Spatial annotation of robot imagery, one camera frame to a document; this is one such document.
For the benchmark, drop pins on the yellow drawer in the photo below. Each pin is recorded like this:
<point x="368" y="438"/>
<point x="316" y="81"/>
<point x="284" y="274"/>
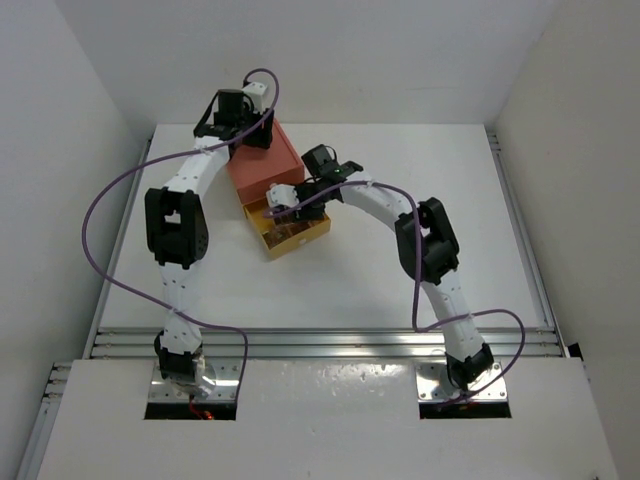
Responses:
<point x="298" y="235"/>

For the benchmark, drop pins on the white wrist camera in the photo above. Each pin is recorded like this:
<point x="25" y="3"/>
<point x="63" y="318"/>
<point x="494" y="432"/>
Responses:
<point x="255" y="93"/>
<point x="282" y="196"/>

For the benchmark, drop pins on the long brown eyeshadow palette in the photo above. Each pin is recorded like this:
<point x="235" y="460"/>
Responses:
<point x="288" y="219"/>

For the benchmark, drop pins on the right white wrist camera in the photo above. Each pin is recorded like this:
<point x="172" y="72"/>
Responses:
<point x="282" y="196"/>

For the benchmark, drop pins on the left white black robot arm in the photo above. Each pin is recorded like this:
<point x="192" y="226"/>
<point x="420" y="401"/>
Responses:
<point x="177" y="233"/>

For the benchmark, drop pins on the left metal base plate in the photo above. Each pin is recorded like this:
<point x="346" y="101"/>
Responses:
<point x="217" y="383"/>

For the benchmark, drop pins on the round-pan eyeshadow palette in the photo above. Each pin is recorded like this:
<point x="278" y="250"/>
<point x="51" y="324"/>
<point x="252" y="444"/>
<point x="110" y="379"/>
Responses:
<point x="273" y="238"/>

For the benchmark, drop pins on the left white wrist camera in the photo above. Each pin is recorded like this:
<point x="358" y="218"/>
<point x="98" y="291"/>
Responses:
<point x="255" y="93"/>

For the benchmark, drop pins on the white front cover panel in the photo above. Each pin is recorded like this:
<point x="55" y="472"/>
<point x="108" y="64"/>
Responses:
<point x="317" y="420"/>

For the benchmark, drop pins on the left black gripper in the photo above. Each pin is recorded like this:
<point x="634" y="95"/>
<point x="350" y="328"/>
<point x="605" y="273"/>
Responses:
<point x="260" y="137"/>

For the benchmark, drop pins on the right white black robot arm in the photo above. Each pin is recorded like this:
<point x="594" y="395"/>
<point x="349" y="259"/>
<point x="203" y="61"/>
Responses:
<point x="427" y="249"/>

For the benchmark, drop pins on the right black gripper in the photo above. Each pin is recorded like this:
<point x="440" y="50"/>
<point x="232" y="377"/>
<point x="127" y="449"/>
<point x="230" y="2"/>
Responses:
<point x="305" y="213"/>

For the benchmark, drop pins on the orange drawer box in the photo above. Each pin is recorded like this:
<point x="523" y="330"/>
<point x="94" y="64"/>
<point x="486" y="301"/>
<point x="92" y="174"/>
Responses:
<point x="254" y="170"/>

